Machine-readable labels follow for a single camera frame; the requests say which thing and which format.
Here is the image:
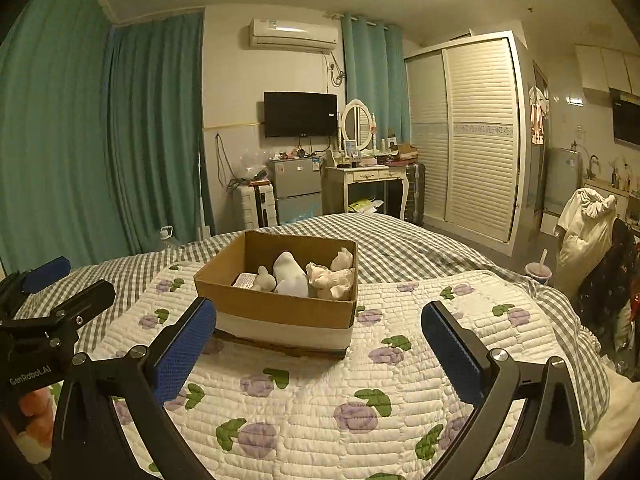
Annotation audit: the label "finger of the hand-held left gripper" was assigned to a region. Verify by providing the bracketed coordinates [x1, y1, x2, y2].
[0, 256, 72, 318]
[29, 280, 117, 329]

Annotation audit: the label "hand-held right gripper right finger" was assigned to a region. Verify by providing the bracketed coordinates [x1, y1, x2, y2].
[420, 301, 586, 480]

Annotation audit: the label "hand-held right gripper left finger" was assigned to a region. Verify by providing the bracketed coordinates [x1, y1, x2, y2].
[51, 296, 218, 480]

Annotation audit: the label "cardboard box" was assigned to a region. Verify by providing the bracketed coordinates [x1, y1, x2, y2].
[193, 229, 359, 352]

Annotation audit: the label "white grey sock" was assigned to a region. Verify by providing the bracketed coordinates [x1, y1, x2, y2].
[272, 251, 309, 296]

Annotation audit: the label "person's left hand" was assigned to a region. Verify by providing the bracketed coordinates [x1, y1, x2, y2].
[17, 389, 55, 436]

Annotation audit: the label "drink cup with straw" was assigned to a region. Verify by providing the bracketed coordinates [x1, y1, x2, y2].
[525, 249, 553, 288]

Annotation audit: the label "quilted floral blanket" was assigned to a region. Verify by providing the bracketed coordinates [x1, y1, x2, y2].
[75, 260, 613, 480]

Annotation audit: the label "teal curtain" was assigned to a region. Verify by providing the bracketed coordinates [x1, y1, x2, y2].
[0, 0, 118, 281]
[104, 12, 207, 256]

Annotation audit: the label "white suitcase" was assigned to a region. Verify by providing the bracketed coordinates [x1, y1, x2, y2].
[239, 183, 278, 231]

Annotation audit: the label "dark suitcase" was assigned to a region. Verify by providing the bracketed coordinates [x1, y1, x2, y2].
[402, 162, 427, 226]

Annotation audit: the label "dark garment on chair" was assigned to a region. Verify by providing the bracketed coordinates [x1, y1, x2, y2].
[575, 220, 640, 361]

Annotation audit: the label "white jacket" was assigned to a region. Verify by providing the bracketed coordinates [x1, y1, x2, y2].
[555, 187, 618, 301]

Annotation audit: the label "white dressing table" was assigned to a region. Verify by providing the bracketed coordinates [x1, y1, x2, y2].
[321, 164, 408, 221]

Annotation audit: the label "clear plastic bag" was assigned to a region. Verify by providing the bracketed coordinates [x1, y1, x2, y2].
[235, 149, 271, 183]

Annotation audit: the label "grey mini fridge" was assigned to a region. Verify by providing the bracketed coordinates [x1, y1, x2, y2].
[268, 156, 323, 226]

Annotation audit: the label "white slatted wardrobe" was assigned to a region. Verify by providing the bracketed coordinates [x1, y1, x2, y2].
[402, 31, 531, 256]

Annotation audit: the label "white shelf unit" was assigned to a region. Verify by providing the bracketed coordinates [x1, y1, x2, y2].
[582, 180, 640, 231]

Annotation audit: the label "white oval vanity mirror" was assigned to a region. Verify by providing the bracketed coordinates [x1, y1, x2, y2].
[340, 99, 377, 153]

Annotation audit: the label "pink hanging cloth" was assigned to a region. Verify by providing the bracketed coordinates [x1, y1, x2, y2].
[528, 86, 549, 146]

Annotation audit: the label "light blue window curtain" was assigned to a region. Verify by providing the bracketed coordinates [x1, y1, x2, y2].
[341, 11, 411, 148]

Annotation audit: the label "black range hood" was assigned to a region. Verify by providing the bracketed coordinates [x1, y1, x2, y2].
[611, 88, 640, 148]

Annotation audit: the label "white air conditioner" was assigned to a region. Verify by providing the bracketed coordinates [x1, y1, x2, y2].
[248, 18, 338, 53]

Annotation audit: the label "hanging wall cable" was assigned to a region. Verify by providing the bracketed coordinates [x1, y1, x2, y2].
[215, 132, 236, 191]

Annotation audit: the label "black wall television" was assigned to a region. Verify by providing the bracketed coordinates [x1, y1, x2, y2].
[263, 91, 338, 138]

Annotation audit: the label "white wall cabinets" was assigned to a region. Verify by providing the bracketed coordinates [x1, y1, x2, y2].
[575, 44, 640, 96]

